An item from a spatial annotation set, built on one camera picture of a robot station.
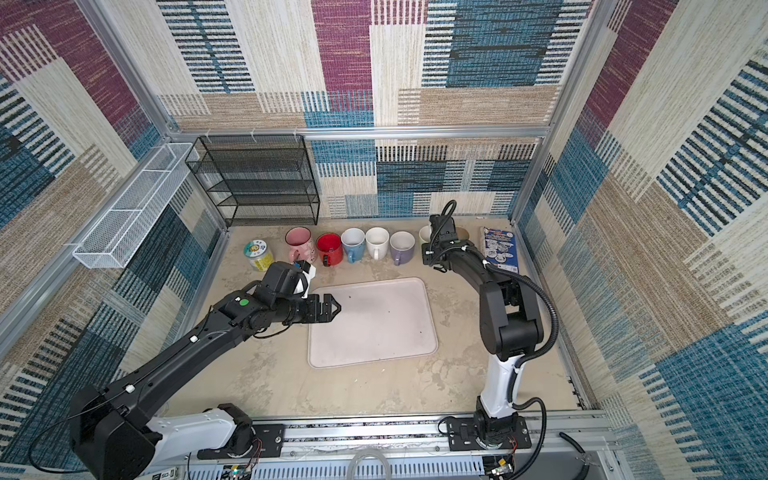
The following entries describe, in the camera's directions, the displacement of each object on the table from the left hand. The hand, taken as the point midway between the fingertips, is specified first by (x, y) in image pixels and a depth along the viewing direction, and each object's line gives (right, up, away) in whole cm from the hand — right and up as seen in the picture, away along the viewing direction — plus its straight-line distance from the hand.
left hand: (329, 305), depth 78 cm
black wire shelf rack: (-32, +39, +31) cm, 59 cm away
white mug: (+11, +17, +25) cm, 32 cm away
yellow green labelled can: (-28, +13, +24) cm, 39 cm away
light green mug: (+27, +19, +26) cm, 42 cm away
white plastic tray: (+12, -8, +17) cm, 22 cm away
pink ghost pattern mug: (-14, +16, +22) cm, 30 cm away
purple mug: (+20, +15, +30) cm, 39 cm away
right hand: (+30, +13, +21) cm, 39 cm away
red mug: (-5, +15, +30) cm, 34 cm away
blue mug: (+3, +17, +27) cm, 32 cm away
